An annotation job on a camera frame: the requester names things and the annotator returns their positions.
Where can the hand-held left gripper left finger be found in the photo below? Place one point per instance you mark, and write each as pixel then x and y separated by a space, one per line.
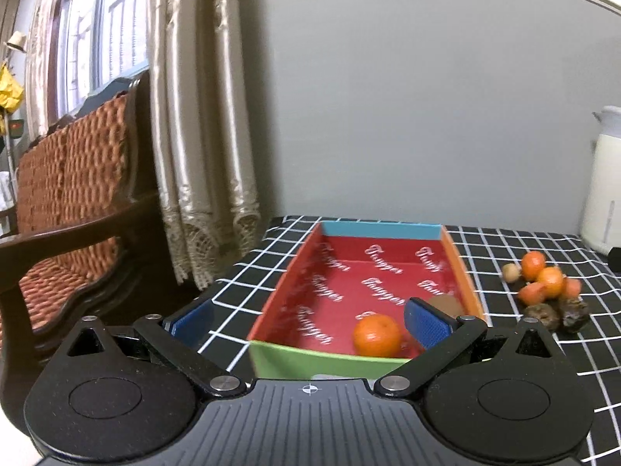
pixel 190 324

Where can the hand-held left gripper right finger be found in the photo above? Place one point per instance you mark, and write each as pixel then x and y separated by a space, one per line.
pixel 428 326

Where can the brown kiwi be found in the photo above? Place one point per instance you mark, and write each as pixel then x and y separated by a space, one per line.
pixel 445 303

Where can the orange tangerine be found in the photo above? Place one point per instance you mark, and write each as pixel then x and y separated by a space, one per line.
pixel 572 287
pixel 551 281
pixel 376 334
pixel 532 262
pixel 530 294

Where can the colourful cardboard box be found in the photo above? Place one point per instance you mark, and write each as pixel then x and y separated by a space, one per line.
pixel 378 276

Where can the small tan longan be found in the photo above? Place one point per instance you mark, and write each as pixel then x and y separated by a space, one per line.
pixel 510 272

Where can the dark brown fruit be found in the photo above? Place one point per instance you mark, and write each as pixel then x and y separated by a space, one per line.
pixel 575 315
pixel 541 317

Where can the black white checked tablecloth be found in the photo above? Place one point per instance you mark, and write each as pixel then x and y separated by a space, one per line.
pixel 533 374

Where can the wooden sofa with orange cushions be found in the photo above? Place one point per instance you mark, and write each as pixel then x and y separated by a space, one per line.
pixel 82 179

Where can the beige satin curtain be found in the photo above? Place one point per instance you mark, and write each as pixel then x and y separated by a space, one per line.
pixel 203 131
pixel 41 48

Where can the white thermos jug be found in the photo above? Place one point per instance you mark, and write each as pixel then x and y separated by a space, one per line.
pixel 606 189

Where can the yellow cloth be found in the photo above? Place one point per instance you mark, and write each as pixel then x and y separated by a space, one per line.
pixel 9 90

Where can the cream hat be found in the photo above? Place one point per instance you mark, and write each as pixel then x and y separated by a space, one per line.
pixel 16 41

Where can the window with frame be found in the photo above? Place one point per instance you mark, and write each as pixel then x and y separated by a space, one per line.
pixel 106 29

